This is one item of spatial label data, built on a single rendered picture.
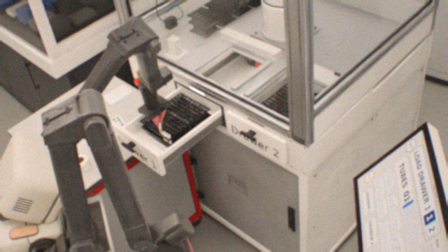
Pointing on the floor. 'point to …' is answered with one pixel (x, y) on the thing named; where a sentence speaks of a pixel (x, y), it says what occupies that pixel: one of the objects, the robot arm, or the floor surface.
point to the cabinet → (298, 180)
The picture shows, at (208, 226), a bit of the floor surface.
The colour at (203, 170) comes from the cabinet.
